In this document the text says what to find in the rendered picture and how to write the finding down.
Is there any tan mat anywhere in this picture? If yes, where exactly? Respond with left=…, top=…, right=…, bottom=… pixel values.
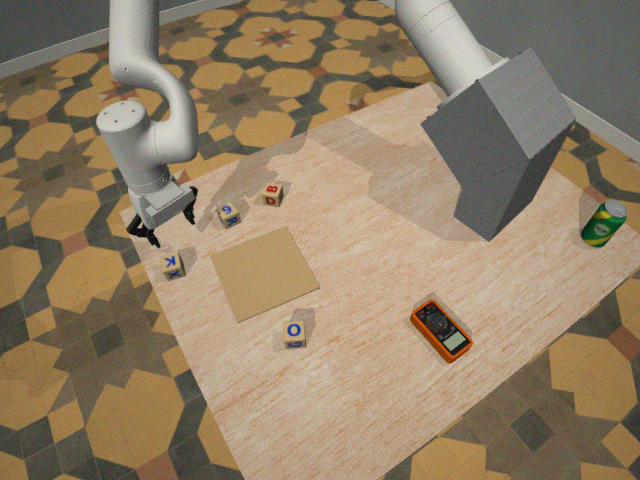
left=211, top=227, right=320, bottom=323

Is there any orange digital multimeter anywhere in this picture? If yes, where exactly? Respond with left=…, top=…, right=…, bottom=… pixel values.
left=410, top=300, right=473, bottom=363

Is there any green drink can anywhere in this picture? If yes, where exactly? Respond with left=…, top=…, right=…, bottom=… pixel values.
left=581, top=200, right=628, bottom=248

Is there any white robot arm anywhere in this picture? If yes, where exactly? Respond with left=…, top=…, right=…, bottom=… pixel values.
left=96, top=0, right=510, bottom=225

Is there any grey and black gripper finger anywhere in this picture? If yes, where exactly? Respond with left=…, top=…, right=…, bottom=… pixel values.
left=183, top=186, right=198, bottom=225
left=126, top=214, right=160, bottom=248

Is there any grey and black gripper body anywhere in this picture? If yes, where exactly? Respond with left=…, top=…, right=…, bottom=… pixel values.
left=128, top=172, right=187, bottom=230

